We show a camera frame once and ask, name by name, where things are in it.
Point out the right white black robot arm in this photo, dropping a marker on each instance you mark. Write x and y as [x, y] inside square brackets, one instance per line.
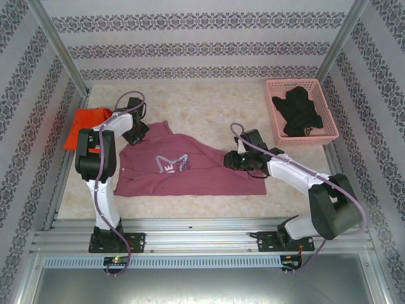
[291, 171]

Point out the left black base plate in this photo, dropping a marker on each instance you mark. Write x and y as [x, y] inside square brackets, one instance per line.
[136, 242]

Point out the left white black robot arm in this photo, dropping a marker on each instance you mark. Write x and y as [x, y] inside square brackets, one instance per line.
[104, 206]

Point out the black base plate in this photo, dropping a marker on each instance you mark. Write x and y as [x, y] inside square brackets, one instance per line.
[136, 242]
[265, 240]

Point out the left small circuit board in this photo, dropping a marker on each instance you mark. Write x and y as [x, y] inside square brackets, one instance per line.
[115, 260]

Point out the maroon printed t-shirt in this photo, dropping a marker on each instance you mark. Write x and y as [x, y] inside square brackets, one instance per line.
[205, 180]

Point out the small circuit board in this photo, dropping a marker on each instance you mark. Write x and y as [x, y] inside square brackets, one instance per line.
[291, 263]
[115, 260]

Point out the right small circuit board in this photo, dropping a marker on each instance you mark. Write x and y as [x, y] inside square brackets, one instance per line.
[291, 263]

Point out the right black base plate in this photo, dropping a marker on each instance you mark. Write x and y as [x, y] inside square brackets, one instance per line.
[265, 240]

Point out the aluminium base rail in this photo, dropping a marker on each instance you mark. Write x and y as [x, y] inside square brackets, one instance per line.
[199, 234]

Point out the grey sheet metal tray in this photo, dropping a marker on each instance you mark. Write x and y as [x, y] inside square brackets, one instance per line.
[202, 288]

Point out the pink plastic basket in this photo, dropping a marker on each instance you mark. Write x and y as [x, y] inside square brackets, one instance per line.
[326, 104]

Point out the aluminium frame post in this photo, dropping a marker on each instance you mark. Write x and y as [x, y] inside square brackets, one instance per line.
[60, 47]
[343, 41]

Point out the black t-shirt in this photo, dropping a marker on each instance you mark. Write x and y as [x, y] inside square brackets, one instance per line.
[297, 111]

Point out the orange t-shirt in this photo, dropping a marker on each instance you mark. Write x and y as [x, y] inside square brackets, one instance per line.
[88, 118]

